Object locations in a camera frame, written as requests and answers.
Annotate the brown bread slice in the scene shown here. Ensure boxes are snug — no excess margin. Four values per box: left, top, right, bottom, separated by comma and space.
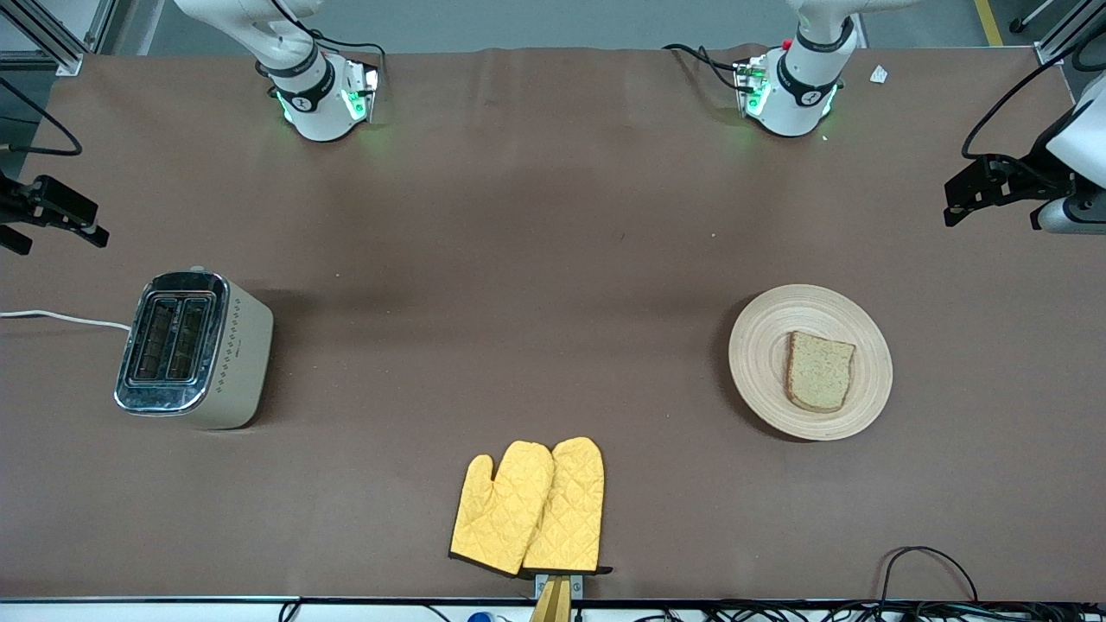
785, 330, 857, 414

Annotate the round wooden plate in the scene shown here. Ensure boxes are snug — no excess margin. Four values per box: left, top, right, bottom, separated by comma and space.
728, 283, 894, 443

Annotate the beige chrome two-slot toaster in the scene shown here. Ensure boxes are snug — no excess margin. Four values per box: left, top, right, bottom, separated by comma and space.
113, 267, 275, 431

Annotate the yellow quilted oven mitt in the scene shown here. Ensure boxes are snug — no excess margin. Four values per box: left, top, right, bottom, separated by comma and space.
522, 436, 613, 576
448, 441, 556, 578

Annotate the wooden clamp bar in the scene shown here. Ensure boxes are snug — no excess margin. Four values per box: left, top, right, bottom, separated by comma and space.
529, 577, 573, 622

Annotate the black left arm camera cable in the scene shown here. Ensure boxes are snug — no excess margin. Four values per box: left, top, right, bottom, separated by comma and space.
961, 33, 1106, 174

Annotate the white toaster power cord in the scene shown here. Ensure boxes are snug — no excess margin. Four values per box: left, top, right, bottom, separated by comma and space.
0, 308, 131, 333

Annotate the aluminium frame profile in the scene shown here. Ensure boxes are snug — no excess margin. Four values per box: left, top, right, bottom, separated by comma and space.
1033, 0, 1106, 67
0, 0, 118, 78

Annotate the black arm base cable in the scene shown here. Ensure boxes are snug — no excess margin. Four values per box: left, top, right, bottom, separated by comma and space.
663, 42, 746, 92
275, 0, 388, 80

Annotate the black looped floor cable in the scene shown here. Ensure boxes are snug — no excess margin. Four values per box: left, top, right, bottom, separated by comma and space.
879, 545, 980, 606

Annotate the black cable bundle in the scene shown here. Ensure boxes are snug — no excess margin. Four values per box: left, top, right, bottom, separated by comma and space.
635, 600, 1106, 622

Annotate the small metal bracket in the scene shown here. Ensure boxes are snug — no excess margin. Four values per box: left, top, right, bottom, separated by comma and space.
534, 573, 585, 602

